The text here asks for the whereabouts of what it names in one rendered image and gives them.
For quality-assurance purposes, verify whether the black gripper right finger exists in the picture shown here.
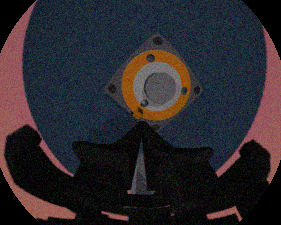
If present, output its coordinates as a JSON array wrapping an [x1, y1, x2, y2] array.
[[141, 121, 214, 190]]

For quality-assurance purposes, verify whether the orange round plate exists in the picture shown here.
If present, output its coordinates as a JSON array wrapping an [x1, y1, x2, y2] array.
[[121, 50, 190, 121]]

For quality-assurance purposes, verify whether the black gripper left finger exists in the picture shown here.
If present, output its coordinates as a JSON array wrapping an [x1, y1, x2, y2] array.
[[72, 121, 143, 190]]

